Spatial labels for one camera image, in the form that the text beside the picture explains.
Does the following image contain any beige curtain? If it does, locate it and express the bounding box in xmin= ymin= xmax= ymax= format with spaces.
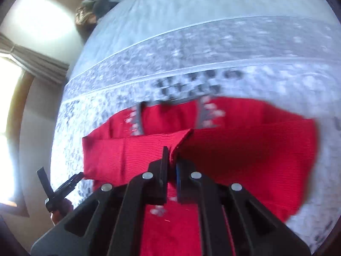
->
xmin=0 ymin=33 xmax=70 ymax=86

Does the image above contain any person's left hand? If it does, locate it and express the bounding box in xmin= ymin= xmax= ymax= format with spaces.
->
xmin=51 ymin=199 xmax=74 ymax=226

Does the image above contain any window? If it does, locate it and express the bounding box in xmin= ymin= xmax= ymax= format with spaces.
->
xmin=0 ymin=53 xmax=34 ymax=206

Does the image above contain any dark cloth pile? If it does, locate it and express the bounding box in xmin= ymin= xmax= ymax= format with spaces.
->
xmin=75 ymin=0 xmax=126 ymax=39

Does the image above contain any white grey leaf-print quilt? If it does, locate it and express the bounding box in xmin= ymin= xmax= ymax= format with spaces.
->
xmin=50 ymin=0 xmax=341 ymax=254

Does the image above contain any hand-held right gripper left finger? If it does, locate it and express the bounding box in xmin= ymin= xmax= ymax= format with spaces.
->
xmin=30 ymin=146 xmax=170 ymax=256

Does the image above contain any red knitted sweater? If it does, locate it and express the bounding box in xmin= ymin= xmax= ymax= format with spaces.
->
xmin=82 ymin=96 xmax=320 ymax=256

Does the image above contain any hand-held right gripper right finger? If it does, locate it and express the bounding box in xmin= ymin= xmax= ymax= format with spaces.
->
xmin=175 ymin=159 xmax=312 ymax=256

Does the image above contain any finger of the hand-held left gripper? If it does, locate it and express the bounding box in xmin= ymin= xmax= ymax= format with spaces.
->
xmin=37 ymin=167 xmax=54 ymax=198
xmin=54 ymin=172 xmax=85 ymax=194

